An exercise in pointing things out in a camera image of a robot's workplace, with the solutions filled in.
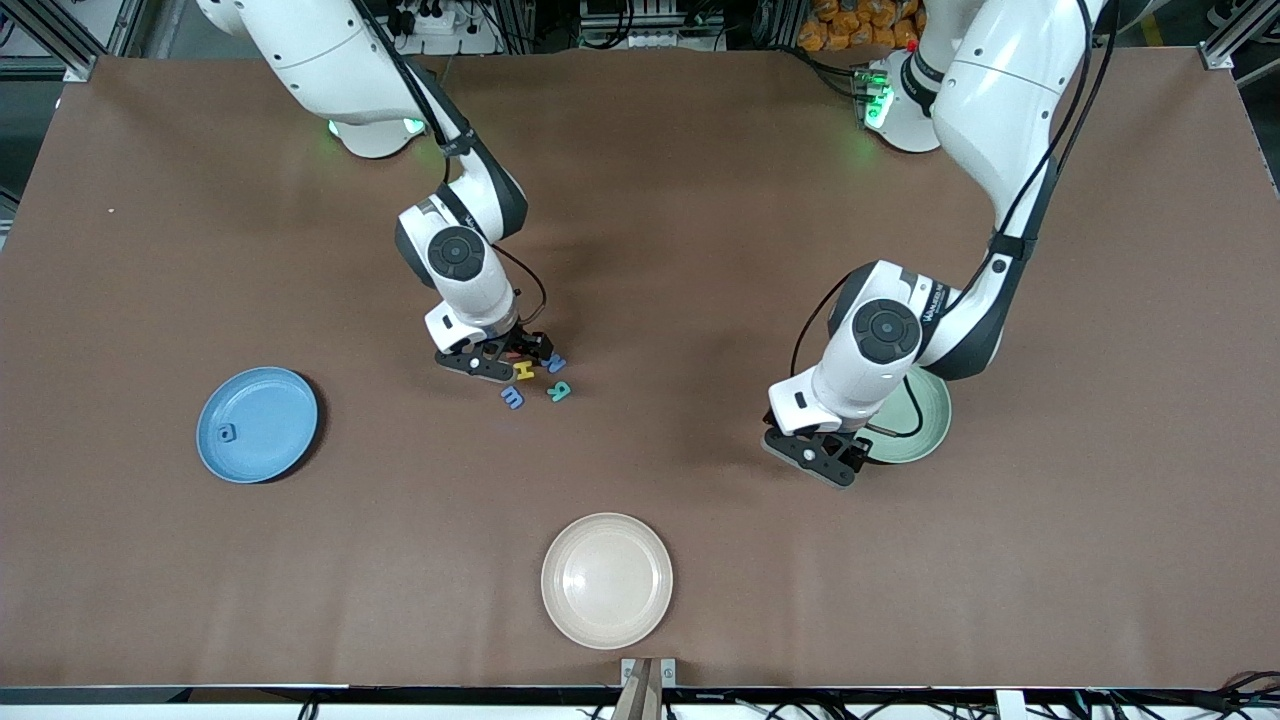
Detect green plate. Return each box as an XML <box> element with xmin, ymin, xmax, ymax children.
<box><xmin>865</xmin><ymin>365</ymin><xmax>953</xmax><ymax>465</ymax></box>

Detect beige plate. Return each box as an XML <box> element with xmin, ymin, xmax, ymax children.
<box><xmin>541</xmin><ymin>512</ymin><xmax>674</xmax><ymax>651</ymax></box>

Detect blue plate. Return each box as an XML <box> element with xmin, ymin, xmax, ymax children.
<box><xmin>196</xmin><ymin>366</ymin><xmax>320</xmax><ymax>485</ymax></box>

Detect white power strip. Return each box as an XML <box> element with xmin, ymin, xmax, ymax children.
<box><xmin>395</xmin><ymin>0</ymin><xmax>501</xmax><ymax>56</ymax></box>

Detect black equipment rack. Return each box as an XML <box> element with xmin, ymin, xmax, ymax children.
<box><xmin>578</xmin><ymin>0</ymin><xmax>729</xmax><ymax>51</ymax></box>

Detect orange snack packets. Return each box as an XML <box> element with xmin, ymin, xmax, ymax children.
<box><xmin>797</xmin><ymin>0</ymin><xmax>921</xmax><ymax>53</ymax></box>

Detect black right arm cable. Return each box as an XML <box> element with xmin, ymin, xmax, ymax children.
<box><xmin>350</xmin><ymin>0</ymin><xmax>549</xmax><ymax>331</ymax></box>

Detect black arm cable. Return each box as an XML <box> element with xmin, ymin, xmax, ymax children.
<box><xmin>792</xmin><ymin>0</ymin><xmax>1119</xmax><ymax>439</ymax></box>
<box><xmin>350</xmin><ymin>0</ymin><xmax>549</xmax><ymax>331</ymax></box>

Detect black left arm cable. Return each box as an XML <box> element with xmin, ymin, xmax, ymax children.
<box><xmin>792</xmin><ymin>0</ymin><xmax>1119</xmax><ymax>439</ymax></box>

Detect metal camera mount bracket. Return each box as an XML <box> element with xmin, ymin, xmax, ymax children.
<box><xmin>612</xmin><ymin>657</ymin><xmax>678</xmax><ymax>720</ymax></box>

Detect aluminium frame post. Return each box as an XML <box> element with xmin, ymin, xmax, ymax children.
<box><xmin>1200</xmin><ymin>0</ymin><xmax>1280</xmax><ymax>86</ymax></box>
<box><xmin>0</xmin><ymin>0</ymin><xmax>151</xmax><ymax>83</ymax></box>

